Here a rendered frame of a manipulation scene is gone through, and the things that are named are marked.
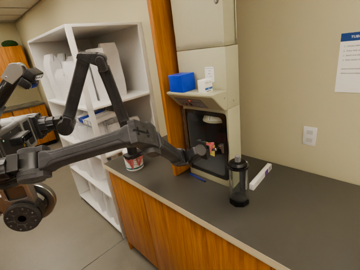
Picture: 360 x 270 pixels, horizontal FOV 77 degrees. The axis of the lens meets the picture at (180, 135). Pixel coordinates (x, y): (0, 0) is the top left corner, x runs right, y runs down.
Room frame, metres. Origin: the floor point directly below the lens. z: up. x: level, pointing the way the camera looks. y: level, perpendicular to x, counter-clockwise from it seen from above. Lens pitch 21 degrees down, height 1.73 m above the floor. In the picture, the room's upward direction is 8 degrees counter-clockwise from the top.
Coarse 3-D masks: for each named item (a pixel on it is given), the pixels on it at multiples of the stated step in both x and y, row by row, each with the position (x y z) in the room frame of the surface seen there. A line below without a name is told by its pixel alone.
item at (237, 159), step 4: (236, 156) 0.97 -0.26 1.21; (240, 156) 0.97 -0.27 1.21; (232, 160) 0.99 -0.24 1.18; (236, 160) 0.97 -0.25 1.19; (240, 160) 0.97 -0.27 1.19; (244, 160) 0.98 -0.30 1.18; (232, 164) 0.96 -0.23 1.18; (236, 164) 0.95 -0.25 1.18; (240, 164) 0.94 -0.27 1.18; (244, 164) 0.95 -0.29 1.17
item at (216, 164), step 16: (192, 112) 1.27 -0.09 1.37; (208, 112) 1.18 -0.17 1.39; (192, 128) 1.28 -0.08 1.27; (208, 128) 1.18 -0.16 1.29; (224, 128) 1.10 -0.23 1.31; (192, 144) 1.29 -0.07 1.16; (224, 144) 1.11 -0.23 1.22; (208, 160) 1.20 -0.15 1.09; (224, 160) 1.11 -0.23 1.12; (224, 176) 1.12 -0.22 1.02
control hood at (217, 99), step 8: (176, 96) 1.22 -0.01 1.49; (184, 96) 1.17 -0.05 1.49; (192, 96) 1.12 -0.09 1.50; (200, 96) 1.08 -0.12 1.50; (208, 96) 1.04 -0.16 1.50; (216, 96) 1.04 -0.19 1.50; (224, 96) 1.09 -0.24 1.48; (208, 104) 1.11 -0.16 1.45; (216, 104) 1.07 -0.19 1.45; (224, 104) 1.08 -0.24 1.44
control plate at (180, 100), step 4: (180, 100) 1.24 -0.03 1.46; (184, 100) 1.21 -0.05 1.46; (188, 100) 1.19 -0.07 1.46; (192, 100) 1.16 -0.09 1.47; (196, 100) 1.14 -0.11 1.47; (200, 100) 1.11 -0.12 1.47; (184, 104) 1.27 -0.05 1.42; (188, 104) 1.24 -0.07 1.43; (192, 104) 1.21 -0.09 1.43; (196, 104) 1.18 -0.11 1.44; (200, 104) 1.16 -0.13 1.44; (204, 104) 1.13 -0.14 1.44
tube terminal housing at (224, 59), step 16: (208, 48) 1.17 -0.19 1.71; (224, 48) 1.10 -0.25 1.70; (192, 64) 1.25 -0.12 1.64; (208, 64) 1.17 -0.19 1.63; (224, 64) 1.10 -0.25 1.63; (224, 80) 1.11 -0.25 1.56; (224, 112) 1.11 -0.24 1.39; (240, 128) 1.17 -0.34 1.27; (240, 144) 1.17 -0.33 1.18; (208, 176) 1.22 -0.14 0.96
